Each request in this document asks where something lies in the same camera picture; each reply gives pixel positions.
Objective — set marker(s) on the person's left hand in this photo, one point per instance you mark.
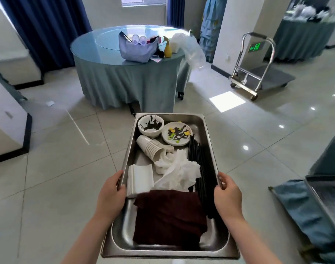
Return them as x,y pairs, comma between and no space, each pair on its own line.
111,197

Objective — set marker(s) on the person's right hand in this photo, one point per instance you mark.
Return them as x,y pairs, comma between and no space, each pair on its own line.
229,202

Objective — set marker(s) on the bundle of black chopsticks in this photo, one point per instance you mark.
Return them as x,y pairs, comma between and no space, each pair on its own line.
206,184

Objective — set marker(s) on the metal tray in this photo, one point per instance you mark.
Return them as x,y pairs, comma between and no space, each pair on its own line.
122,228
330,200

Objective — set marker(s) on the white napkin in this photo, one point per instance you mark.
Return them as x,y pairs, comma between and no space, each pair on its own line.
140,181

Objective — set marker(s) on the white tissue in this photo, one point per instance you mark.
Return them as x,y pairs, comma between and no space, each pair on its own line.
181,173

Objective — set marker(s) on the dark red cloth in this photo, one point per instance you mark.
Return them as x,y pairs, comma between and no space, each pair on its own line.
170,217

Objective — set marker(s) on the stack of white bowls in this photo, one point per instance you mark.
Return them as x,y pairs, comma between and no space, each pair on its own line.
151,134

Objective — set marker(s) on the stack of white plates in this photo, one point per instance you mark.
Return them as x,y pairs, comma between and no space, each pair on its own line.
184,141

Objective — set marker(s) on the green yellow food crumbs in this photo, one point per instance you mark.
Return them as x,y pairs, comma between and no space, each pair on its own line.
171,131

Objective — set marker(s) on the person's left forearm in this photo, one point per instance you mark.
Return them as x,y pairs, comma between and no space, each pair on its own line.
85,244

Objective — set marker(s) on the person's right forearm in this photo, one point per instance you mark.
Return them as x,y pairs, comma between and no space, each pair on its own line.
252,244

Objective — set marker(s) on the grey blue shoulder bag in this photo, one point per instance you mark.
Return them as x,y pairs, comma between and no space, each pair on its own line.
137,52

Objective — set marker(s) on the blue covered chair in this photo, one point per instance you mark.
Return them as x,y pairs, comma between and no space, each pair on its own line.
294,206

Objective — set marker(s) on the white paper scrap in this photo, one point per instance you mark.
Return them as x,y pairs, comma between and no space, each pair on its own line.
50,103

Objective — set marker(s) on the round blue skirted table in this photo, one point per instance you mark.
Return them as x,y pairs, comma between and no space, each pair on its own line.
115,79

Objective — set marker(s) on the steel platform trolley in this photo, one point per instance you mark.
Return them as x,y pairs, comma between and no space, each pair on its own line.
272,76

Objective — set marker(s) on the round glass turntable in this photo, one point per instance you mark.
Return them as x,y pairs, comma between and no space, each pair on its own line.
107,43

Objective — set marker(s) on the green exit sign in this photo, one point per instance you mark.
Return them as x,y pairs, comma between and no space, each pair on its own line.
254,47

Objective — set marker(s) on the clear plastic bag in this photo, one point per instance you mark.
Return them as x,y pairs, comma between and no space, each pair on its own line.
189,49

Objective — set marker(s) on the yellow spray bottle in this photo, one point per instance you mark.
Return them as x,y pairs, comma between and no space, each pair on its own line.
168,50

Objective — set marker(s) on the clear plastic bottle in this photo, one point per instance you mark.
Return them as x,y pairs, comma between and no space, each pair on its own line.
143,40
135,39

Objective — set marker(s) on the stack of blue draped chairs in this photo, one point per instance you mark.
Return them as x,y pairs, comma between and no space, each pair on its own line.
211,24

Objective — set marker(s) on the dark blue curtain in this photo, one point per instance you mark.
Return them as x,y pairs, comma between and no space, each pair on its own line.
46,24
175,10

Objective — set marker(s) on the white framed window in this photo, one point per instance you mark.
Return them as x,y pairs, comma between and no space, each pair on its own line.
142,1

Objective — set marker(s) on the cluster of white dishes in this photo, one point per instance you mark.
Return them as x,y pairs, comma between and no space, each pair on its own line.
305,10

